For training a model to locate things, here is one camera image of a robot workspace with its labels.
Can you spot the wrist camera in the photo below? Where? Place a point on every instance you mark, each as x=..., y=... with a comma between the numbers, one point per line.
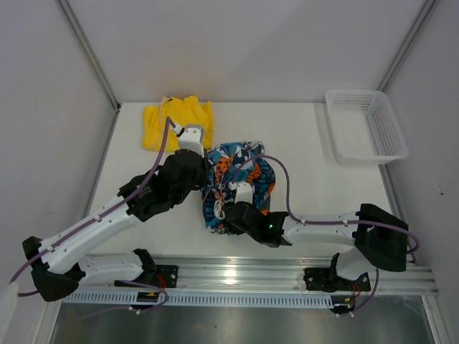
x=243, y=191
x=191, y=138

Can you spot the right aluminium frame post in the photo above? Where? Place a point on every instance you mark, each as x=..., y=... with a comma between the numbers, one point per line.
x=420, y=21

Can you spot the aluminium frame post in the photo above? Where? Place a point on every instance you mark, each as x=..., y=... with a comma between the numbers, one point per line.
x=83, y=43
x=420, y=21

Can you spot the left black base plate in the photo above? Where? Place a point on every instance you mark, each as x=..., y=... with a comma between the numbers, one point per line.
x=163, y=276

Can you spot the yellow shorts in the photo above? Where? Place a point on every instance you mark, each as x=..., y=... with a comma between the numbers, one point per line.
x=189, y=111

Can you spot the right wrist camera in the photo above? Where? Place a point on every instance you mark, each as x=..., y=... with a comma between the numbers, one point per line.
x=243, y=191

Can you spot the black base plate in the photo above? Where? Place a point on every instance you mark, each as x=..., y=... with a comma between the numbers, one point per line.
x=163, y=276
x=322, y=280

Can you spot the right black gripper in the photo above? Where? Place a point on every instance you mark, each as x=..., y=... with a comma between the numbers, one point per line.
x=233, y=228

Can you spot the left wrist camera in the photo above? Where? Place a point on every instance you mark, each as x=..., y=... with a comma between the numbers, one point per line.
x=191, y=138

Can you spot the left aluminium frame post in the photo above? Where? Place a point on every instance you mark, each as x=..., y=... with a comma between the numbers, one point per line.
x=83, y=43

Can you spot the patterned blue orange shorts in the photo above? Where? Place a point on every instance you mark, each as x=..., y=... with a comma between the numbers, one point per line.
x=238, y=161

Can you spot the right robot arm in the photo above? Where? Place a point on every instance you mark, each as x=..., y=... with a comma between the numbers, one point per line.
x=375, y=238

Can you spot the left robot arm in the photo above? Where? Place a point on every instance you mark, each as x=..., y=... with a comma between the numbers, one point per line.
x=63, y=263

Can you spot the white slotted cable duct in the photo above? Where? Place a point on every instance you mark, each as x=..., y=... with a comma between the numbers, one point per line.
x=207, y=299

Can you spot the white plastic basket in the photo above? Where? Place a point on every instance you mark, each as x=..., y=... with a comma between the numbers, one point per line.
x=363, y=127

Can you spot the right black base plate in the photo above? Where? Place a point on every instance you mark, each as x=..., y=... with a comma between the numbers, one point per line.
x=322, y=280

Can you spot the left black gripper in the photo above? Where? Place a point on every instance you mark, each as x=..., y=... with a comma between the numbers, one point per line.
x=204, y=179

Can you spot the aluminium mounting rail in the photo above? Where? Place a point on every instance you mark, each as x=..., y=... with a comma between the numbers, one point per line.
x=248, y=275

